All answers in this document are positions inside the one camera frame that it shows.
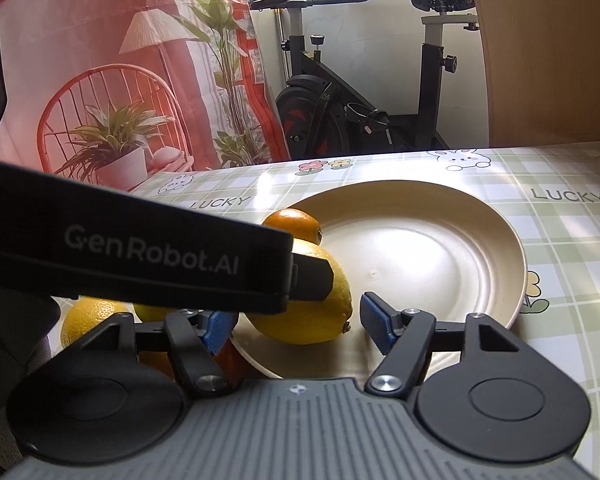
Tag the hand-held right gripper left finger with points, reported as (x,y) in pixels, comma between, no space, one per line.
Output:
(219,329)

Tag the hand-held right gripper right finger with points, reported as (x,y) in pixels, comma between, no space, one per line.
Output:
(377,321)

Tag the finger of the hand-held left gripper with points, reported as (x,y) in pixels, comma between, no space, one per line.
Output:
(312,280)

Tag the brownish red round fruit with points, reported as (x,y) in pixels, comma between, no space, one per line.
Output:
(232,357)

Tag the bright yellow lemon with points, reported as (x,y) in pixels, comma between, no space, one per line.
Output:
(312,322)

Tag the small deep orange tangerine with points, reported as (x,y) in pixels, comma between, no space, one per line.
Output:
(292,225)

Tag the beige round plate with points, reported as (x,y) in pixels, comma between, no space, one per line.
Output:
(420,260)

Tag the orange-yellow large citrus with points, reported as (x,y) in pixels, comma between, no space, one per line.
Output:
(92,317)

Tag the person's left hand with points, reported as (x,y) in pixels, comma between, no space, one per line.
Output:
(15,330)

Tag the black exercise bike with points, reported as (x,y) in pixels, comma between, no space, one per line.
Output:
(330,115)

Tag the printed pink backdrop curtain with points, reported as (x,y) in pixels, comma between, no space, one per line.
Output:
(105,60)

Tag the green checked bunny tablecloth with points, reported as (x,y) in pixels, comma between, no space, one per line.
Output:
(555,260)

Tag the wooden board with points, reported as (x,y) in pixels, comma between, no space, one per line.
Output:
(550,60)

